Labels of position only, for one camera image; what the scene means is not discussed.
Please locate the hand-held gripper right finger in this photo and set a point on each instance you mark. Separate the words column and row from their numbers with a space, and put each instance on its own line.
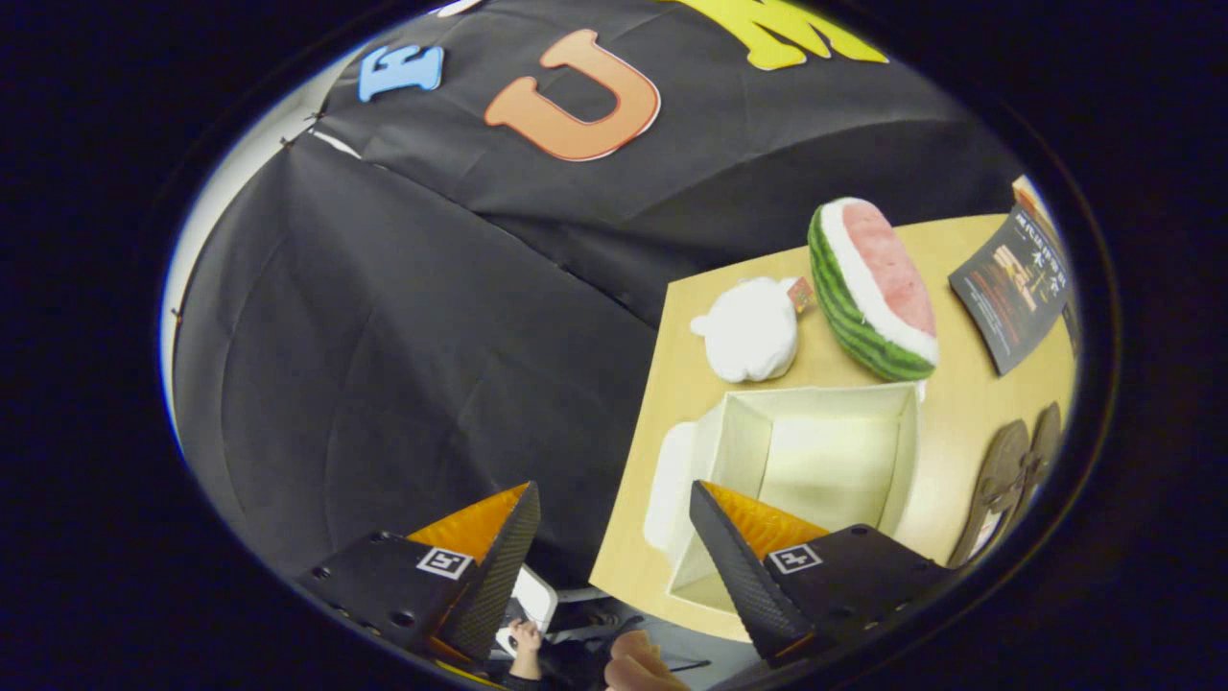
column 743, row 576

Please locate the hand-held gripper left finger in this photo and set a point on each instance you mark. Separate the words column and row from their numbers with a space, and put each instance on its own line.
column 499, row 576

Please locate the cream fabric storage box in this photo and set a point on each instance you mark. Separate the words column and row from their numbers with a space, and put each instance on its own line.
column 825, row 451

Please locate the brown fuzzy shoe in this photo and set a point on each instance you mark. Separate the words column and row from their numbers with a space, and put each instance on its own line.
column 998, row 480
column 1044, row 446

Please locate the white plush toy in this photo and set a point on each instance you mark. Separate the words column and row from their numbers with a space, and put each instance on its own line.
column 753, row 331

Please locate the watermelon slice plush toy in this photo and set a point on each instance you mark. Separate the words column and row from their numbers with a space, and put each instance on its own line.
column 863, row 288

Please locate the black paperback book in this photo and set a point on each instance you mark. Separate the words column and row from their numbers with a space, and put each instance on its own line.
column 1017, row 288

